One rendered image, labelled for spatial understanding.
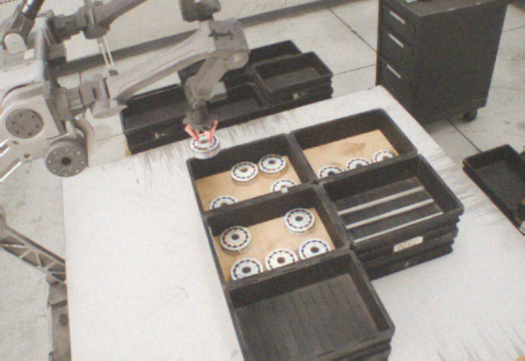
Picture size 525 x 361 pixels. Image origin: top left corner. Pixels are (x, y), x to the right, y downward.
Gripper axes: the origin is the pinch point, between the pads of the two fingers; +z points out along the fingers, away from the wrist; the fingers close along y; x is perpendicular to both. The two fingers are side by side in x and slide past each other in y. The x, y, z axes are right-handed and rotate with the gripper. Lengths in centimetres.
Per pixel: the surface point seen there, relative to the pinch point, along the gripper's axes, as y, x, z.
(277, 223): -28.5, 11.1, 22.5
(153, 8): 168, -232, 59
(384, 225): -64, 3, 22
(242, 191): -11.3, -0.3, 22.1
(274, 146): -17.2, -20.6, 15.9
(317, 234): -43, 13, 23
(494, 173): -110, -97, 75
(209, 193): 0.2, 3.6, 22.2
